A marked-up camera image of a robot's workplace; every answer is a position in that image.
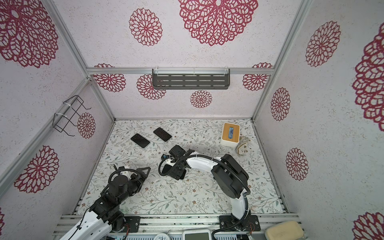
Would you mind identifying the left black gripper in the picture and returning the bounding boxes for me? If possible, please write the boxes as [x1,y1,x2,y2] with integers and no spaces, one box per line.
[119,166,151,205]

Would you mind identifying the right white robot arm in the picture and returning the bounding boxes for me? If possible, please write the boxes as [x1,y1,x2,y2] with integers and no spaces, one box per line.
[158,145,251,221]

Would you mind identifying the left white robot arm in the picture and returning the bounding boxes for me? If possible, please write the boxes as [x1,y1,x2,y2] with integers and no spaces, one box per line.
[61,167,151,240]

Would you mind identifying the black phone far middle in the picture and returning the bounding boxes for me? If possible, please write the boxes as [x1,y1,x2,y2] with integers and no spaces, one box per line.
[153,127,172,142]

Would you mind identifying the black phone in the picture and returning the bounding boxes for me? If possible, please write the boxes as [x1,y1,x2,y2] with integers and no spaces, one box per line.
[153,127,172,142]
[131,134,150,149]

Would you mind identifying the black phone far left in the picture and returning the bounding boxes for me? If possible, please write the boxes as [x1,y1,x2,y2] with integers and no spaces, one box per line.
[131,134,150,149]

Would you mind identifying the white wooden-top tissue box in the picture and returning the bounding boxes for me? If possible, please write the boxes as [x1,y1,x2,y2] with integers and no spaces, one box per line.
[220,123,240,148]

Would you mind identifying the white round timer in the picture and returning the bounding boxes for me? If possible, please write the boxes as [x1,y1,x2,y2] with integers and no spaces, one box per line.
[154,233,171,240]

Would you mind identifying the white display device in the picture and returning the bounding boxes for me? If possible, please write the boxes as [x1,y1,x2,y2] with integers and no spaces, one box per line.
[182,229,212,240]

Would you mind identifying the beige sponge block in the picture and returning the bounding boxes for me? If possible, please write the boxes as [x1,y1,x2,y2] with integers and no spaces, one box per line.
[265,221,304,240]

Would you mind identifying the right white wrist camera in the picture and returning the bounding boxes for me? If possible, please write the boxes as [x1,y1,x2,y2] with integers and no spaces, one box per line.
[161,154,177,166]

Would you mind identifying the right black corrugated cable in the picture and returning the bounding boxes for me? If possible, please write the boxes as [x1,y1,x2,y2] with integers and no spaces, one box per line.
[158,154,252,240]

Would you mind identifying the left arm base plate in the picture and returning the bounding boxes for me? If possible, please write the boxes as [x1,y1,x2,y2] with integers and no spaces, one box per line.
[122,216,141,233]

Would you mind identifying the grey wall shelf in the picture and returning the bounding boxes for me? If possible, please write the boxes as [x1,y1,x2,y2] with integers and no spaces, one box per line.
[152,68,231,90]

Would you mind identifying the black wire wall rack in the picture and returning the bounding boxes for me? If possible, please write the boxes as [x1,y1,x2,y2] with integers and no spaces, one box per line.
[52,95,91,137]

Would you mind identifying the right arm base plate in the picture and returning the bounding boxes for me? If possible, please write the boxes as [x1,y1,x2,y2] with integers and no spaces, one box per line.
[219,214,261,232]

